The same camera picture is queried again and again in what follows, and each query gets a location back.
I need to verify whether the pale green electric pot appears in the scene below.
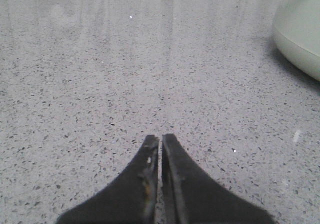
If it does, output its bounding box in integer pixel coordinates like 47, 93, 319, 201
272, 0, 320, 80

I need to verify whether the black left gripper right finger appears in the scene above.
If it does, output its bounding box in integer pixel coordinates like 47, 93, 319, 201
162, 134, 274, 223

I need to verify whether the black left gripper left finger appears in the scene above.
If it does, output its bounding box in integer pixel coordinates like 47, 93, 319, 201
57, 135, 160, 223

